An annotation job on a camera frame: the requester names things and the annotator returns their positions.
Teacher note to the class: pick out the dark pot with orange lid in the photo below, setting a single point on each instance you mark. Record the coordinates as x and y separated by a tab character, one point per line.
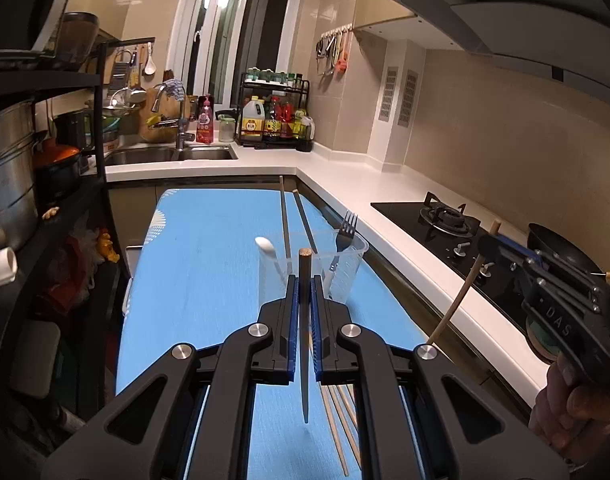
60	170

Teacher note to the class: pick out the stainless steel steamer pot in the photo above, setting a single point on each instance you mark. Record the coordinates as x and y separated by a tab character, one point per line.
5	185

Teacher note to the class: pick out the metal fork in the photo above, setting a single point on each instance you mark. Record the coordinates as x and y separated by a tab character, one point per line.
347	230

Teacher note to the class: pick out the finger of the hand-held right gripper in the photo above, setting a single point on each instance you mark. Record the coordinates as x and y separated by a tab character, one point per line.
505	260
520	247

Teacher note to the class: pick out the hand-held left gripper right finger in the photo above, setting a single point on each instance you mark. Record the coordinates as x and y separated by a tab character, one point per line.
315	330

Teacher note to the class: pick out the black gas stove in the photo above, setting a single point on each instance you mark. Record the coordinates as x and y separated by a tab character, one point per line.
410	215

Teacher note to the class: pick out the glass jar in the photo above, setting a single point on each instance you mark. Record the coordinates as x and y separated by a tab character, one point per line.
227	130

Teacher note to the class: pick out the metal grater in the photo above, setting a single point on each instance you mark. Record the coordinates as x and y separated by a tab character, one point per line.
119	72

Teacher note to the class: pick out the yellow cooking oil bottle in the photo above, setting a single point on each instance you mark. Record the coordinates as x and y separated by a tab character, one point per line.
252	120

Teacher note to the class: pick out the steel kitchen sink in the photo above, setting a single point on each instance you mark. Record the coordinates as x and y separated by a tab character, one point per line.
160	155

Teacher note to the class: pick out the white paper roll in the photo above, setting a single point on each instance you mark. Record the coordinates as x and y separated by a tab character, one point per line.
0	267

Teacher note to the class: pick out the red dish soap bottle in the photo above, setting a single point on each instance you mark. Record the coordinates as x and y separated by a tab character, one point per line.
205	122

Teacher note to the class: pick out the black frying pan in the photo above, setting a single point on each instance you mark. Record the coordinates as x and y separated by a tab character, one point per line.
560	242

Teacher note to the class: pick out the hanging kitchen tools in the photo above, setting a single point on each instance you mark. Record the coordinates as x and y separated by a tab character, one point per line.
335	52

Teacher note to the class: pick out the white ceramic spoon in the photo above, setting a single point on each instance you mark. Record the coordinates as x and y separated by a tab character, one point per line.
265	246

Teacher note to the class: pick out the white hanging ladle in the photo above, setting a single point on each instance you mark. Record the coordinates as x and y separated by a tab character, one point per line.
149	62

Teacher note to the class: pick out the black spice rack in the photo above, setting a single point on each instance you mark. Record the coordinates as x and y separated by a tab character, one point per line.
275	85

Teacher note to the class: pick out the black metal shelf rack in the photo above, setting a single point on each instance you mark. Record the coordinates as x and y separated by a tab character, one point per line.
101	110

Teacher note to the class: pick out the blue woven table mat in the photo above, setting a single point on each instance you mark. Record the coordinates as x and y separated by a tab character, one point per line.
200	260

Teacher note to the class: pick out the clear plastic measuring cup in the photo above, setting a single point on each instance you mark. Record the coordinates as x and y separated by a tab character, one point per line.
352	270

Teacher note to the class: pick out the person's right hand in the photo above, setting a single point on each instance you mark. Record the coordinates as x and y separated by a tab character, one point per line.
565	405

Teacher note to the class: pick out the ginger piece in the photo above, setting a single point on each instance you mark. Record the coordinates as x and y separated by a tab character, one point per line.
50	212

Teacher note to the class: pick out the blender jar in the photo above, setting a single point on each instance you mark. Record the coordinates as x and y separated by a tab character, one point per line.
77	40

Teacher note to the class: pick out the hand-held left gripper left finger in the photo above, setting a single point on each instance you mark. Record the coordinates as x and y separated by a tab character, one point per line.
295	330

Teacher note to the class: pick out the white framed window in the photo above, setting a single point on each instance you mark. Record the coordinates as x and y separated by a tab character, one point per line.
235	35

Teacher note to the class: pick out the yellow plastic toy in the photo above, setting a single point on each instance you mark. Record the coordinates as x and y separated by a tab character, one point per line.
106	246

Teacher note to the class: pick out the range hood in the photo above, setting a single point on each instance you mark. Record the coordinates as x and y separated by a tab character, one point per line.
510	15

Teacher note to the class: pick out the chrome kitchen faucet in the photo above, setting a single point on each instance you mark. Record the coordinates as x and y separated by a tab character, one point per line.
180	130

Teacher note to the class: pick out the long wooden chopstick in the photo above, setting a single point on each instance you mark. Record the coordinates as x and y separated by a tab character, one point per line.
305	220
305	270
455	305

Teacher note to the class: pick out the wall vent grille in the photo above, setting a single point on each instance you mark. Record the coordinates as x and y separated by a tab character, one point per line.
409	98
389	93

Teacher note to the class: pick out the row of wooden chopsticks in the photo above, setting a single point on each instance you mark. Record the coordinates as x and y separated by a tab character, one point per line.
335	435

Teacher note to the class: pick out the wooden cutting board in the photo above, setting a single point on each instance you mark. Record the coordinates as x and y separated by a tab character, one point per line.
150	110

